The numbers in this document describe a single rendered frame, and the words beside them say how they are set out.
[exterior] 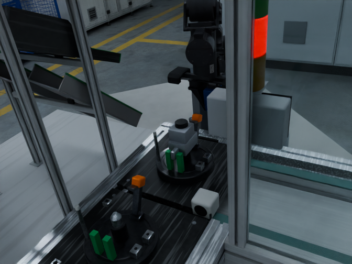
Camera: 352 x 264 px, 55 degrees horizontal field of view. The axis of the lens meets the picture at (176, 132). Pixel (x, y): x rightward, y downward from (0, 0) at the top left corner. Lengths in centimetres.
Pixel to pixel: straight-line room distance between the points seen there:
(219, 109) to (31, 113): 35
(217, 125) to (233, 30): 17
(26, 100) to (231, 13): 41
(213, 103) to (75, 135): 81
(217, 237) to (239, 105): 30
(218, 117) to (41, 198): 63
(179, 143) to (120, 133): 49
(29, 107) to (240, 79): 40
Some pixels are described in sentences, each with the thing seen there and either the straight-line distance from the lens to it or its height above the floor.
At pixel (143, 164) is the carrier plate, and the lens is 84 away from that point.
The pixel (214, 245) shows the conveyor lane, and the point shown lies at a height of 96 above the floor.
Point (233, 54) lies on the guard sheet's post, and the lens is 44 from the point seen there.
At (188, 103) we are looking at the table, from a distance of 133.
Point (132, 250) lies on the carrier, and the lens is 61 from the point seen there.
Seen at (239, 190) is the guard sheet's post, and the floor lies 110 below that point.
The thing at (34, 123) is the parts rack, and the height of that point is 117.
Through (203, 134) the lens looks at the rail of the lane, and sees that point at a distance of 96.
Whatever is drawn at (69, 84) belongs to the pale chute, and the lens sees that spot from 79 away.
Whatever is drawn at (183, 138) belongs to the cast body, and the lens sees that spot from 74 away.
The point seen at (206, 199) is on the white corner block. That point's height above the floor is 99.
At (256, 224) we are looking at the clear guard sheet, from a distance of 62.
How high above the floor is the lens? 147
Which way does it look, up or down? 32 degrees down
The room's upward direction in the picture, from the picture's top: 6 degrees counter-clockwise
